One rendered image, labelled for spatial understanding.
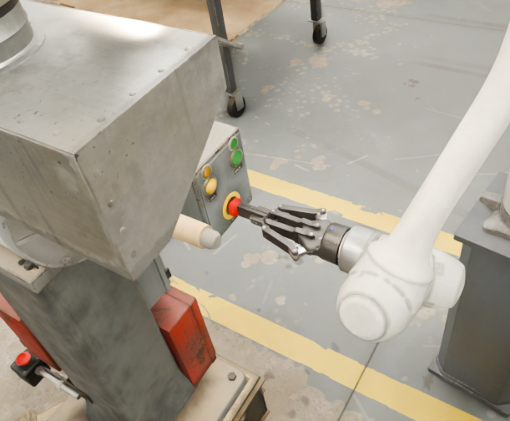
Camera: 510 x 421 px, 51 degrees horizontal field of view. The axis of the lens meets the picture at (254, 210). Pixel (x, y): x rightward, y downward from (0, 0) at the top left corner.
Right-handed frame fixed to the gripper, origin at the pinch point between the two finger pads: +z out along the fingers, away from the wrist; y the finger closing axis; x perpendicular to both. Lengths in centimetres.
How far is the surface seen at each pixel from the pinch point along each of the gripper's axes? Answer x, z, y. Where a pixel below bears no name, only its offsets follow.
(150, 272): -21.0, 25.9, -11.4
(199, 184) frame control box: 12.1, 5.7, -6.9
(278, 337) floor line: -98, 19, 23
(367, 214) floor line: -98, 15, 95
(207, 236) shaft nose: 28.9, -15.0, -27.4
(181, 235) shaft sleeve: 28.5, -11.5, -28.4
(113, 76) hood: 56, -17, -34
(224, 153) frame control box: 12.8, 5.6, 1.8
